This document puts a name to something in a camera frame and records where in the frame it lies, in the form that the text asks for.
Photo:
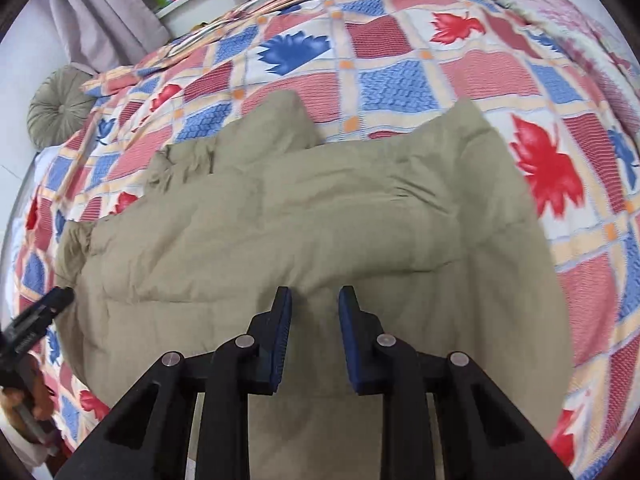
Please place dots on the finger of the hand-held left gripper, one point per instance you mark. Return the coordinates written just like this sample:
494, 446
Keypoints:
45, 312

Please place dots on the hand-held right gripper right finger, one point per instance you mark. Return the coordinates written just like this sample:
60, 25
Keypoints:
350, 345

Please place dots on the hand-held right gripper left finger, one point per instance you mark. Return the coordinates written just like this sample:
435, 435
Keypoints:
281, 340

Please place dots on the beige puffer jacket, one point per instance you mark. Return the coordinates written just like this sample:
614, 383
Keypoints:
310, 220

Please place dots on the person's left hand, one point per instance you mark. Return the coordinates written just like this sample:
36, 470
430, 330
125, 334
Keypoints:
42, 390

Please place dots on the round green velvet cushion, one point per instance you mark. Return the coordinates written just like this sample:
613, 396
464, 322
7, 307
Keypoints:
60, 107

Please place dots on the leaf-print checked bed quilt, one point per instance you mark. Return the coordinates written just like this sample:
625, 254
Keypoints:
400, 80

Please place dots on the grey curtain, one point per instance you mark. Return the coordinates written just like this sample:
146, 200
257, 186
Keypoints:
105, 10

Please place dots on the white window shelf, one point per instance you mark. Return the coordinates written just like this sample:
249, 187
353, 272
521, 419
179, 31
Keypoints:
192, 2

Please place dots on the pink floral folded quilt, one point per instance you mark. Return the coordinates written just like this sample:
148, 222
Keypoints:
565, 15

